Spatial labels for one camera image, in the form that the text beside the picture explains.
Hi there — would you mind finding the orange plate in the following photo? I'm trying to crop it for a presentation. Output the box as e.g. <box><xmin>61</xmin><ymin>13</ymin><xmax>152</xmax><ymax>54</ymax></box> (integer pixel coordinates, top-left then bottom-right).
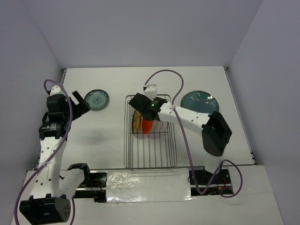
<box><xmin>142</xmin><ymin>119</ymin><xmax>153</xmax><ymax>134</ymax></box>

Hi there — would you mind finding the dark speckled plate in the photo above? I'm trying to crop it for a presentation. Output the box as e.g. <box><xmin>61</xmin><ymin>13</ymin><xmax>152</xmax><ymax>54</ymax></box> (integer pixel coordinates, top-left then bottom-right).
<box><xmin>84</xmin><ymin>89</ymin><xmax>109</xmax><ymax>111</ymax></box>

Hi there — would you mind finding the grey plate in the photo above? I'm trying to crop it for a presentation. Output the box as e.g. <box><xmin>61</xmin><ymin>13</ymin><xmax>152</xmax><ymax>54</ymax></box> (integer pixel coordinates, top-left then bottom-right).
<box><xmin>180</xmin><ymin>90</ymin><xmax>219</xmax><ymax>114</ymax></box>

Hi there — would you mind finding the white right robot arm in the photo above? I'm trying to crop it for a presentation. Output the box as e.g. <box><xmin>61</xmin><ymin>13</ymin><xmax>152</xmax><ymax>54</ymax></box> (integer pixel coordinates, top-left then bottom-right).
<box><xmin>129</xmin><ymin>93</ymin><xmax>232</xmax><ymax>183</ymax></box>

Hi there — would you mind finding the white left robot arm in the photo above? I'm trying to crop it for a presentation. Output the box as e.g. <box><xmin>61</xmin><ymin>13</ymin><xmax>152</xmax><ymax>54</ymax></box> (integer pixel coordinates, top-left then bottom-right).
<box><xmin>17</xmin><ymin>90</ymin><xmax>92</xmax><ymax>225</ymax></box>

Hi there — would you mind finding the yellow patterned plate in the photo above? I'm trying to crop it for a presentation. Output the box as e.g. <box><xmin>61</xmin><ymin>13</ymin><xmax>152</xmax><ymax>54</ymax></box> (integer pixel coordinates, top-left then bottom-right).
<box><xmin>131</xmin><ymin>110</ymin><xmax>142</xmax><ymax>134</ymax></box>

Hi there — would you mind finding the silver foil tape sheet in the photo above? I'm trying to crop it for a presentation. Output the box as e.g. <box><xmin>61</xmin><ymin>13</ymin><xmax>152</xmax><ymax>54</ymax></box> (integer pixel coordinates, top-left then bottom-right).
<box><xmin>106</xmin><ymin>168</ymin><xmax>193</xmax><ymax>203</ymax></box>

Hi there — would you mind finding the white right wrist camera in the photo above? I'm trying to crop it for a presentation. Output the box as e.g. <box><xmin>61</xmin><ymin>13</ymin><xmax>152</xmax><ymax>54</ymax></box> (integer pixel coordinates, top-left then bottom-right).
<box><xmin>143</xmin><ymin>84</ymin><xmax>157</xmax><ymax>99</ymax></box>

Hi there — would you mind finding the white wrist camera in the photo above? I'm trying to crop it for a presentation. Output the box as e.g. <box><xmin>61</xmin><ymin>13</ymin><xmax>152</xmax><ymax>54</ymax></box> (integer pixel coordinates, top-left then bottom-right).
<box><xmin>49</xmin><ymin>85</ymin><xmax>63</xmax><ymax>96</ymax></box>
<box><xmin>143</xmin><ymin>84</ymin><xmax>157</xmax><ymax>99</ymax></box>

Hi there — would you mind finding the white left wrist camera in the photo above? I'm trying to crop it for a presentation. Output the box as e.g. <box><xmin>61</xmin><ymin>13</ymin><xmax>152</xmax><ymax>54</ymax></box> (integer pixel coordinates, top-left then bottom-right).
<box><xmin>49</xmin><ymin>85</ymin><xmax>63</xmax><ymax>96</ymax></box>

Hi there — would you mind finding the grey wire dish rack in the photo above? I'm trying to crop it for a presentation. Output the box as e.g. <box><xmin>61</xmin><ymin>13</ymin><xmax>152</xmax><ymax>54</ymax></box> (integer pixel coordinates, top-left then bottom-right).
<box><xmin>123</xmin><ymin>95</ymin><xmax>178</xmax><ymax>169</ymax></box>

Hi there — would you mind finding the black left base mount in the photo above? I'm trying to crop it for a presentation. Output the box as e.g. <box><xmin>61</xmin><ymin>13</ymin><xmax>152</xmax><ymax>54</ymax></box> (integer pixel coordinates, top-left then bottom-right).
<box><xmin>74</xmin><ymin>170</ymin><xmax>108</xmax><ymax>203</ymax></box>

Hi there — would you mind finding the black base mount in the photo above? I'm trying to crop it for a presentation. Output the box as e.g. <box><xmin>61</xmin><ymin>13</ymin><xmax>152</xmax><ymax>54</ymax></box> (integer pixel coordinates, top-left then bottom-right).
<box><xmin>74</xmin><ymin>170</ymin><xmax>108</xmax><ymax>203</ymax></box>
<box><xmin>188</xmin><ymin>167</ymin><xmax>234</xmax><ymax>196</ymax></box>

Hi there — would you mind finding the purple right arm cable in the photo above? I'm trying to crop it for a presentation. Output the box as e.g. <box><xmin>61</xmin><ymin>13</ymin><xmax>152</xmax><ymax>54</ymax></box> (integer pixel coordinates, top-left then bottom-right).
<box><xmin>144</xmin><ymin>69</ymin><xmax>243</xmax><ymax>199</ymax></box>

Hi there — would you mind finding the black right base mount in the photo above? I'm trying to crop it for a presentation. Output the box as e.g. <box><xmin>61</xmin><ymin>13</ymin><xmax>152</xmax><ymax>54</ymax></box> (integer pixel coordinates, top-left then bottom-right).
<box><xmin>188</xmin><ymin>167</ymin><xmax>234</xmax><ymax>196</ymax></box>

